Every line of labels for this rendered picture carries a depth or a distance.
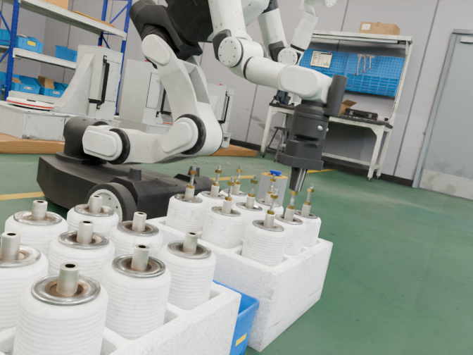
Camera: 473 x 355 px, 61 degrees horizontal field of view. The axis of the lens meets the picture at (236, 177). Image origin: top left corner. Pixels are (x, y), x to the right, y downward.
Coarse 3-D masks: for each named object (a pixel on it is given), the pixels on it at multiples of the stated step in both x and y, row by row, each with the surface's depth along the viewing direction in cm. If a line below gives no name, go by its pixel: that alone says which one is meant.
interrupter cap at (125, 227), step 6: (120, 222) 73; (126, 222) 74; (132, 222) 75; (120, 228) 70; (126, 228) 71; (144, 228) 74; (150, 228) 74; (156, 228) 74; (132, 234) 69; (138, 234) 69; (144, 234) 69; (150, 234) 70; (156, 234) 71
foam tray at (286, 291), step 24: (168, 240) 98; (240, 240) 102; (216, 264) 91; (240, 264) 87; (288, 264) 90; (312, 264) 103; (240, 288) 88; (264, 288) 85; (288, 288) 91; (312, 288) 109; (264, 312) 85; (288, 312) 96; (264, 336) 85
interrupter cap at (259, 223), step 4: (256, 220) 94; (260, 220) 95; (264, 220) 95; (256, 224) 91; (260, 224) 93; (276, 224) 94; (260, 228) 89; (264, 228) 89; (268, 228) 89; (272, 228) 90; (276, 228) 91; (280, 228) 91
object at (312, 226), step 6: (294, 216) 110; (300, 216) 109; (306, 222) 108; (312, 222) 108; (318, 222) 110; (306, 228) 108; (312, 228) 109; (318, 228) 110; (306, 234) 108; (312, 234) 109; (306, 240) 109; (312, 240) 110; (306, 246) 109; (312, 246) 110
